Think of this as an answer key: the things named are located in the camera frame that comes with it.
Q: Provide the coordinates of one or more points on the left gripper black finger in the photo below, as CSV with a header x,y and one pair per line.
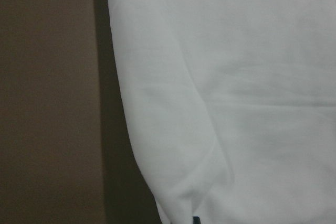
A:
x,y
196,220

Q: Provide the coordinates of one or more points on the white long-sleeve printed shirt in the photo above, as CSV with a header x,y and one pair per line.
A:
x,y
230,106

